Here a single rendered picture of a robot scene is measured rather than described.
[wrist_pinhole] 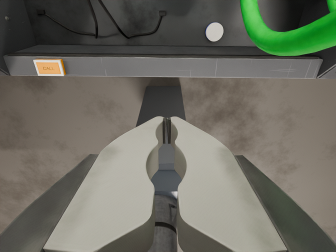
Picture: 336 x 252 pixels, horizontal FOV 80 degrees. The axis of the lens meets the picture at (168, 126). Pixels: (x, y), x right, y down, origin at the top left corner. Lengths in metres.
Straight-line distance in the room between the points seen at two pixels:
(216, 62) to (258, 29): 0.25
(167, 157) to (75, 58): 0.47
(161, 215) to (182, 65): 0.45
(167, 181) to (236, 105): 1.00
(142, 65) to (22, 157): 1.85
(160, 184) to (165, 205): 0.07
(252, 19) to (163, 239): 0.56
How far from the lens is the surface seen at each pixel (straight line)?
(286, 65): 0.47
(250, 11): 0.21
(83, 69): 0.45
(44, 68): 0.47
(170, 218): 0.68
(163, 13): 0.51
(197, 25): 0.53
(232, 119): 1.62
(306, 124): 1.90
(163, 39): 0.53
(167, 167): 0.75
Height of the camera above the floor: 1.35
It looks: 59 degrees down
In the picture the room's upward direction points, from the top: 180 degrees counter-clockwise
